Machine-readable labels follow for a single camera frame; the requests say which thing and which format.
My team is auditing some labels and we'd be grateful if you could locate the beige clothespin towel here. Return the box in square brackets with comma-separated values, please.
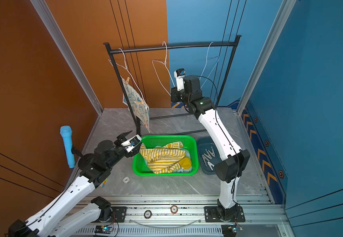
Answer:
[202, 153, 210, 163]
[207, 162, 215, 172]

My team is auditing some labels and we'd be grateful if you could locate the colourful puzzle cube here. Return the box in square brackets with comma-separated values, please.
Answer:
[100, 178, 107, 188]

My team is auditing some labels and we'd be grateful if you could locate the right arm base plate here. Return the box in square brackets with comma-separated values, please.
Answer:
[204, 206, 246, 223]

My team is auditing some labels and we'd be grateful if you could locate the white clothespin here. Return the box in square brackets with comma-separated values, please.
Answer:
[206, 149, 212, 160]
[208, 147, 216, 157]

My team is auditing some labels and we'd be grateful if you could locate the dark teal tray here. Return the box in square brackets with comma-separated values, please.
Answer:
[197, 137, 221, 175]

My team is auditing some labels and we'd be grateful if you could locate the green plastic basket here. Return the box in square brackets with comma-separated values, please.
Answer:
[133, 135, 199, 177]

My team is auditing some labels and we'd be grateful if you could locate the circuit board right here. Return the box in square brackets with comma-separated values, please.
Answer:
[221, 225, 243, 237]

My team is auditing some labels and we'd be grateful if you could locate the white wire hanger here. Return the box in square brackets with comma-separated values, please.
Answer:
[116, 48, 146, 102]
[152, 40, 178, 98]
[199, 41, 221, 89]

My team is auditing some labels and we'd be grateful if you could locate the green circuit board left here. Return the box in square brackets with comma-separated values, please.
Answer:
[94, 225, 114, 235]

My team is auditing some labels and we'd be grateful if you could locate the black clothes rack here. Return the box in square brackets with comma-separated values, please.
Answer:
[103, 35, 242, 135]

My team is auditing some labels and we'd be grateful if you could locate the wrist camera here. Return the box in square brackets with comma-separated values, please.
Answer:
[121, 134, 142, 150]
[174, 68, 186, 91]

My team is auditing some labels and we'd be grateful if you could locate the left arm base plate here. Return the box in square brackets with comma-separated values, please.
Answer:
[93, 206, 127, 224]

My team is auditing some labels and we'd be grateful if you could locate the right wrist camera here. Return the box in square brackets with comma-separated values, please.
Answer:
[174, 68, 186, 91]

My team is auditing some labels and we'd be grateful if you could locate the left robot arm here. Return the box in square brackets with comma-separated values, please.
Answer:
[7, 132, 142, 237]

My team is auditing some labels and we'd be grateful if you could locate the yellow striped towel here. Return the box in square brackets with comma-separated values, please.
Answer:
[138, 141, 193, 175]

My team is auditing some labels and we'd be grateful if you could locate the bunny pattern towel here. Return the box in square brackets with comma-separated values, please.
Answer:
[122, 78, 150, 132]

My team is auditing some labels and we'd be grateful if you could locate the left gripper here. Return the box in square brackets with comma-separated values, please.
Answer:
[105, 130, 140, 171]

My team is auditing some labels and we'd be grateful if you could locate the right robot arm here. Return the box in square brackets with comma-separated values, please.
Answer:
[171, 69, 250, 222]

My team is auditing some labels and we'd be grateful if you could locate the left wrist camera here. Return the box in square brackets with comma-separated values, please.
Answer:
[121, 134, 142, 150]

